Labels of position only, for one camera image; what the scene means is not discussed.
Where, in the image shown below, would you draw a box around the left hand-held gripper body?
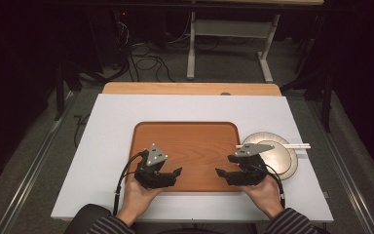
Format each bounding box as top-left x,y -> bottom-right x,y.
133,142 -> 173,190

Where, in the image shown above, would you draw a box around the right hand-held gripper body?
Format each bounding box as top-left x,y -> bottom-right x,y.
227,142 -> 276,187

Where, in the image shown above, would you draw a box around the person's right hand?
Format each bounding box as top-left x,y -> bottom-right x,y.
240,175 -> 285,221

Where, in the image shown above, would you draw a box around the person's left hand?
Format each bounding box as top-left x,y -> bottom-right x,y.
116,176 -> 164,226

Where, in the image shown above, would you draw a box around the brown wooden tray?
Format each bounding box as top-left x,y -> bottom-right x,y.
127,121 -> 245,193

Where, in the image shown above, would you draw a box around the small pale round plate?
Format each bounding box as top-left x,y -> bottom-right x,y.
256,139 -> 293,176

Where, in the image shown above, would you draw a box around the large pale round plate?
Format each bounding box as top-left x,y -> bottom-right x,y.
241,131 -> 299,181

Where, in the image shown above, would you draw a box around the white wrapped chopsticks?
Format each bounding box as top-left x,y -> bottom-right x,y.
235,142 -> 312,151

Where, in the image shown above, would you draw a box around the white table mat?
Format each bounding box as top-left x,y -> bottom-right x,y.
50,93 -> 335,223

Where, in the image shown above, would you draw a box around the light wooden table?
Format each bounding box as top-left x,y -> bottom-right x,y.
101,81 -> 282,98

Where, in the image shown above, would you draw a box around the black metal stand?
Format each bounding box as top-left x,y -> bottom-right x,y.
52,59 -> 83,122
280,14 -> 335,134

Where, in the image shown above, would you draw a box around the dark device with red light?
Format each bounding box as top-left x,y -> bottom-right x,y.
111,9 -> 134,23

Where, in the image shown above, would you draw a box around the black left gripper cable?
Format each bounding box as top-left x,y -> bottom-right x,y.
112,150 -> 148,216

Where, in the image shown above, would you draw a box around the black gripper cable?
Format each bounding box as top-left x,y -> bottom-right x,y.
112,150 -> 148,216
244,162 -> 287,210

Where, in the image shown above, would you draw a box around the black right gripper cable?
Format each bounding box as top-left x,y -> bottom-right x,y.
244,162 -> 287,210

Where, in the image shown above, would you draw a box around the thin black floor cable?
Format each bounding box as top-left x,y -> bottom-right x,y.
73,112 -> 93,150

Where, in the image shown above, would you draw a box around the grey metal floor rail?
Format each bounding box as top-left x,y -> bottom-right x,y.
0,92 -> 79,234
306,98 -> 374,234

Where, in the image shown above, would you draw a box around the tangle of black floor cables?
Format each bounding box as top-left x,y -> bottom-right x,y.
111,19 -> 178,84

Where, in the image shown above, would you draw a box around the white metal desk frame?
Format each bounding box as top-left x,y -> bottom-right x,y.
186,11 -> 281,84

